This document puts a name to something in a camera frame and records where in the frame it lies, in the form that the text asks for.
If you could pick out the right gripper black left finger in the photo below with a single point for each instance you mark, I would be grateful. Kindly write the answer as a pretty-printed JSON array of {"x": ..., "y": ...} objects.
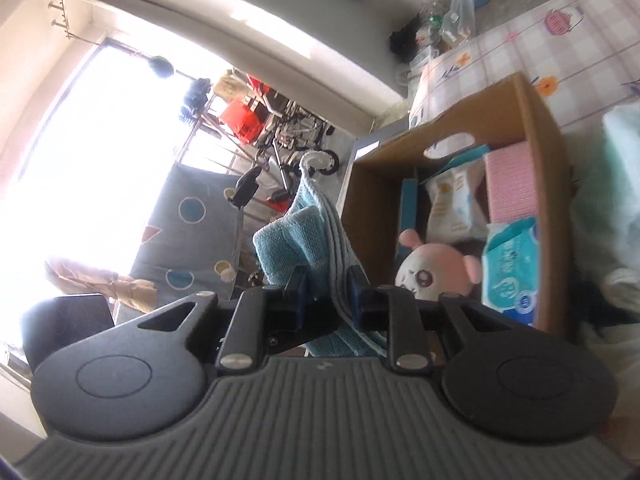
[{"x": 260, "y": 312}]

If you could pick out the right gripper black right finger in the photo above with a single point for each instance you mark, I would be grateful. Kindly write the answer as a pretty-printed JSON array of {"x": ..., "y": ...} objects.
[{"x": 392, "y": 310}]

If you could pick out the pink plush toy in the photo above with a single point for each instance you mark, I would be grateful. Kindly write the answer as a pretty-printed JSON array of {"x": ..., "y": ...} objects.
[{"x": 431, "y": 269}]

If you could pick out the teal towel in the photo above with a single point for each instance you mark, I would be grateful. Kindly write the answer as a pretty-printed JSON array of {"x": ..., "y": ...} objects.
[{"x": 311, "y": 235}]

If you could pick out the blue bandage box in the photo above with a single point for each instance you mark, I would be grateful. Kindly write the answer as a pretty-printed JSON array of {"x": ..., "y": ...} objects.
[{"x": 408, "y": 206}]

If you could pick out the white orange wipes pack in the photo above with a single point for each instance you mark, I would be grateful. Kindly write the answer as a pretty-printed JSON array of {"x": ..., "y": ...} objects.
[{"x": 456, "y": 215}]

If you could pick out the white blue tissue pack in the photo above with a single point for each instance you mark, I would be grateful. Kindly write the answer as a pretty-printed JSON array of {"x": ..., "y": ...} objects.
[{"x": 510, "y": 269}]

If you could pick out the pink knitted cloth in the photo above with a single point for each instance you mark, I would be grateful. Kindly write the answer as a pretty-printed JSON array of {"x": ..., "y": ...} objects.
[{"x": 511, "y": 186}]

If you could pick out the grey cushion with circles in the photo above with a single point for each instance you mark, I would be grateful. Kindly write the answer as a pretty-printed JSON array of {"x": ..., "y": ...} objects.
[{"x": 192, "y": 240}]

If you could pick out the cardboard box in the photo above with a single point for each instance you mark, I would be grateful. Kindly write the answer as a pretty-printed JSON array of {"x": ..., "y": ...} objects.
[{"x": 508, "y": 112}]

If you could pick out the bicycle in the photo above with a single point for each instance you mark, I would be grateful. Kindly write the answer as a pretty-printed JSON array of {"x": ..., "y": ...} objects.
[{"x": 284, "y": 142}]

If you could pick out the red crate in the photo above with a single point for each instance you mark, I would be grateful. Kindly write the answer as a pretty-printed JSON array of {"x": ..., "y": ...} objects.
[{"x": 243, "y": 122}]

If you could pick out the dark grey chair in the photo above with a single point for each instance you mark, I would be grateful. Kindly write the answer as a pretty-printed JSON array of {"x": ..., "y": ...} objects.
[{"x": 56, "y": 323}]

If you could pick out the white green plastic bag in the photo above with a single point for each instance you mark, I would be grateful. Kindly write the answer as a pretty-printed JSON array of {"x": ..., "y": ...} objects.
[{"x": 605, "y": 214}]

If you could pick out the clear plastic bag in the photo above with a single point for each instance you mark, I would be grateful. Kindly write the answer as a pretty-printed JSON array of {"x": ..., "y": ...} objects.
[{"x": 458, "y": 24}]

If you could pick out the checkered tablecloth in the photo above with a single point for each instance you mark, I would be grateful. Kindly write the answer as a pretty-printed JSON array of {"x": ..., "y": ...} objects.
[{"x": 581, "y": 56}]

